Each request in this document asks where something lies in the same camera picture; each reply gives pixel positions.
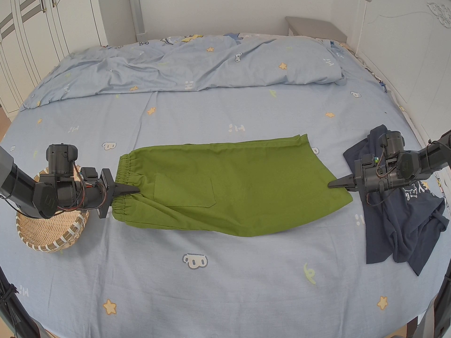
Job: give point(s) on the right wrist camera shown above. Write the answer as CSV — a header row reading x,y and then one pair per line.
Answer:
x,y
370,160

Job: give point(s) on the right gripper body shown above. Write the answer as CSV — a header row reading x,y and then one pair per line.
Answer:
x,y
384,178

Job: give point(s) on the grey upright pole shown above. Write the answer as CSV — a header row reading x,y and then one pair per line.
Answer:
x,y
135,5

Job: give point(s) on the bed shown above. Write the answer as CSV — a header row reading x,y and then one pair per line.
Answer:
x,y
211,276

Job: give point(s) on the green shorts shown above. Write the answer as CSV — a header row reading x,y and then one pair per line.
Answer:
x,y
246,188

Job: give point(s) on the dark blue printed T-shirt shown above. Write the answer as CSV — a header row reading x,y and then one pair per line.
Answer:
x,y
398,231

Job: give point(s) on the pale blue quilt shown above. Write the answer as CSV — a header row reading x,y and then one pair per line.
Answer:
x,y
176,65

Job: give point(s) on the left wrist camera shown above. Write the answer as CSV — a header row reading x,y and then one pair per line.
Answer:
x,y
89,174

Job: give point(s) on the white wardrobe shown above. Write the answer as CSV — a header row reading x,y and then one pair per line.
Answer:
x,y
35,30

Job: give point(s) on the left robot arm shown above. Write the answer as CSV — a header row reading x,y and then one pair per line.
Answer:
x,y
17,185

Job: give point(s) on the grey bedside table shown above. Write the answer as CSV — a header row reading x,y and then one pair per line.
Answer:
x,y
310,26

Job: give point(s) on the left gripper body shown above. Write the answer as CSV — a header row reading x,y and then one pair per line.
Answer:
x,y
88,197

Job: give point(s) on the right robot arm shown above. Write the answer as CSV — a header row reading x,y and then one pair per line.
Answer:
x,y
435,153

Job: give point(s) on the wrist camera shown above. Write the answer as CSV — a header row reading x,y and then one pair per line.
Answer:
x,y
370,160
89,174

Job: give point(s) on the round woven basket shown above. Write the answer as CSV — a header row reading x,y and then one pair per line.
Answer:
x,y
53,234

